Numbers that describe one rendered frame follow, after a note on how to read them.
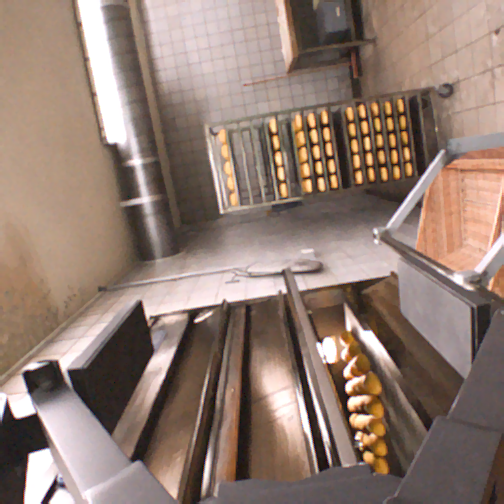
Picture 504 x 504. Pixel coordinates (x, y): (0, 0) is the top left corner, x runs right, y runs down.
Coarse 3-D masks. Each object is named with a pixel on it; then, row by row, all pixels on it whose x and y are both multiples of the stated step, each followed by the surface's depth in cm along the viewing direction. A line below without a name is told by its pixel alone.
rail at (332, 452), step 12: (288, 288) 150; (300, 324) 116; (300, 336) 108; (312, 372) 89; (312, 384) 84; (324, 408) 75; (324, 420) 72; (324, 432) 69; (324, 444) 66; (336, 456) 62
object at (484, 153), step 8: (472, 152) 158; (480, 152) 152; (488, 152) 146; (496, 152) 141; (472, 176) 161; (456, 200) 179; (480, 200) 158; (456, 216) 181; (488, 232) 156; (464, 240) 177; (456, 248) 186
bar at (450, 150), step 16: (448, 144) 105; (464, 144) 105; (480, 144) 105; (496, 144) 105; (448, 160) 108; (432, 176) 108; (416, 192) 109; (400, 208) 111; (384, 240) 104; (416, 256) 84; (496, 256) 64; (448, 272) 70; (464, 272) 66; (480, 272) 65; (496, 272) 64; (480, 288) 60
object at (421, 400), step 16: (352, 304) 161; (368, 320) 143; (368, 336) 140; (384, 336) 129; (384, 352) 120; (400, 368) 109; (400, 384) 108; (416, 384) 100; (416, 400) 95; (432, 400) 93; (432, 416) 87
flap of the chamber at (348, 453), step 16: (288, 272) 170; (304, 304) 158; (304, 320) 117; (320, 352) 101; (320, 368) 89; (320, 384) 83; (336, 400) 76; (336, 416) 72; (336, 432) 68; (352, 448) 63; (352, 464) 59
